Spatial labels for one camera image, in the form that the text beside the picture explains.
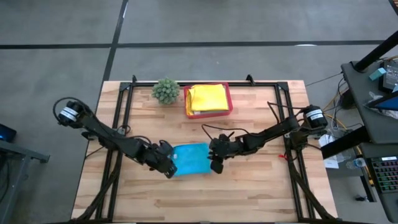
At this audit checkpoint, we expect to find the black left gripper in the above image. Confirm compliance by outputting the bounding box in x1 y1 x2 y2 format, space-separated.
144 139 178 180

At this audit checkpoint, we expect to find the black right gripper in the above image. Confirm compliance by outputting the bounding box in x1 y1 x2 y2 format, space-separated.
208 133 246 175

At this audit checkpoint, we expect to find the blue microfiber towel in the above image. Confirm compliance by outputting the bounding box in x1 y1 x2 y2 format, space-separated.
172 142 213 177

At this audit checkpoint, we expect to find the pink plastic bin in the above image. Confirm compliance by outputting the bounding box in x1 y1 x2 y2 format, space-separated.
183 82 234 120

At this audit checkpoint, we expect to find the green artificial potted plant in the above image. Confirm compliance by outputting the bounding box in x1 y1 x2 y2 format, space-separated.
151 77 182 105

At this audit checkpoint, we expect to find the white paper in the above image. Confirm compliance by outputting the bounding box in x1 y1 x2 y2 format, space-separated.
317 133 341 169

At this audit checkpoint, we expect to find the clear water bottle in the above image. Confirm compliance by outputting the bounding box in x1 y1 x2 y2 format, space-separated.
346 157 368 170

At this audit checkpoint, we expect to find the grey metal table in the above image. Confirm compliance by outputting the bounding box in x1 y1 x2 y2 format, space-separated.
0 139 50 224

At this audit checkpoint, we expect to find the grey desk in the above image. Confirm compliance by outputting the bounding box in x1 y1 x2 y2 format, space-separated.
320 60 398 223

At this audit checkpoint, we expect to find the black device with blue light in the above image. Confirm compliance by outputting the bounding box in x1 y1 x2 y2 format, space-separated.
0 123 18 144

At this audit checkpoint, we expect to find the backlit keyboard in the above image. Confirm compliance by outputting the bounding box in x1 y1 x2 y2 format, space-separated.
370 156 398 194

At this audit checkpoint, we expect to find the dark tablet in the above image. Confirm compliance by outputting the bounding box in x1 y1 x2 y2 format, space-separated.
364 90 398 112

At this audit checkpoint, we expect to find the teal box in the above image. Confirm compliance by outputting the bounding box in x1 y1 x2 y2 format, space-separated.
369 67 387 82

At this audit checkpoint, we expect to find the black electronic device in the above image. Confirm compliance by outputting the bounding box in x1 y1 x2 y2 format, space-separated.
381 58 398 91

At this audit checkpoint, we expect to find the black pole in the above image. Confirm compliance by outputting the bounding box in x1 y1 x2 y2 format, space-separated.
353 30 398 73

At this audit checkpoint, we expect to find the black side bracket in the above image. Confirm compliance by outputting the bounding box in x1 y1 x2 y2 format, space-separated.
81 130 98 141

